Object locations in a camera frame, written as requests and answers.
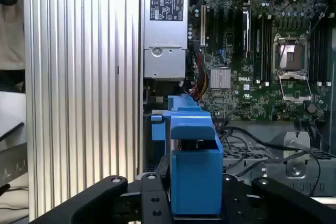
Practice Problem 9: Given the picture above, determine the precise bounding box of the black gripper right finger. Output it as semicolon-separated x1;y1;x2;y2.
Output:
223;174;336;224

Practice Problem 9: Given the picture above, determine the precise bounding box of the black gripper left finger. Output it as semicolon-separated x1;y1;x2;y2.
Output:
30;155;174;224

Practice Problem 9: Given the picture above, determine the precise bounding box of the hard disk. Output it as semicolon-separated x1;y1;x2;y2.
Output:
151;94;224;218

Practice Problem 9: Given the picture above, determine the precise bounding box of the grey metal disk bay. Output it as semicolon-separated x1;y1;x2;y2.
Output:
222;129;336;199

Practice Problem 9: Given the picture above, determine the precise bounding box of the black RAM slot bank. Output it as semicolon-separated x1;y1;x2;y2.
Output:
253;14;274;83
309;24;331;83

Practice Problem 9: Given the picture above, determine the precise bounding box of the white expansion slot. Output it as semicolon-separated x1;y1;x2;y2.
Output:
200;4;206;47

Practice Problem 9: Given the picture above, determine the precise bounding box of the green Dell motherboard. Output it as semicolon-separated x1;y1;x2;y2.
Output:
188;0;332;123

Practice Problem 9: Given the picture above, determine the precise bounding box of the silver chipset heatsink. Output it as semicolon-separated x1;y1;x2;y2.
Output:
209;68;232;90

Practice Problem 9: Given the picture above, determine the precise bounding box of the CPU socket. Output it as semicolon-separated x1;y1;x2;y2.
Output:
272;33;311;72

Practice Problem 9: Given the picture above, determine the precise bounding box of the silver power supply unit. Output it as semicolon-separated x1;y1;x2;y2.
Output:
143;0;189;79

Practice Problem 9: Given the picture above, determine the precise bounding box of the thin metal locking lever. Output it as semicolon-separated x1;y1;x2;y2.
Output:
308;5;330;35

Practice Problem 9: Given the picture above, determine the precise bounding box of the black disk wire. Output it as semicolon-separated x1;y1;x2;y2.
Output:
217;126;324;196

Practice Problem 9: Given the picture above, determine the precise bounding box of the metal socket cover frame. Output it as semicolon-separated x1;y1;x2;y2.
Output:
278;71;313;103

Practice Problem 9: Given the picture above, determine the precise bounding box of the red yellow wire bundle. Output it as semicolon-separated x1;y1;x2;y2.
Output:
189;49;211;103

